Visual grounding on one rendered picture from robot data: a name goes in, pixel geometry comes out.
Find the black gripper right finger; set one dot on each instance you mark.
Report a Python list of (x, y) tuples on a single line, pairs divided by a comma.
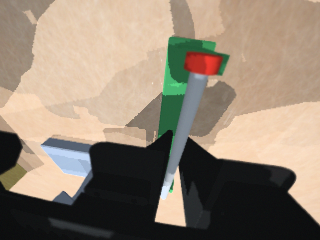
[(202, 176)]

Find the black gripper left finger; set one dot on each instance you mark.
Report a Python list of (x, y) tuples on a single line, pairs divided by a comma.
[(149, 163)]

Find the grey pin with red head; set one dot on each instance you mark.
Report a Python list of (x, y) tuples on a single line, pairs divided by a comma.
[(201, 65)]

